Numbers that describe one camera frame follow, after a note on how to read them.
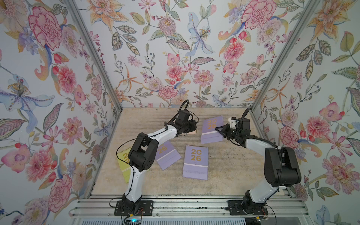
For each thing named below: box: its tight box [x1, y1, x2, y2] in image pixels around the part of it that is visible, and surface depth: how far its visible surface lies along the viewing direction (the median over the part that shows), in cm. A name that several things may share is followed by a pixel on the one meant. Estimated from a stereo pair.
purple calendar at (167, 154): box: [155, 140, 182, 171], surface depth 95 cm
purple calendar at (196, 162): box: [182, 144, 209, 181], surface depth 91 cm
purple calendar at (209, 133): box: [200, 115, 224, 144], surface depth 95 cm
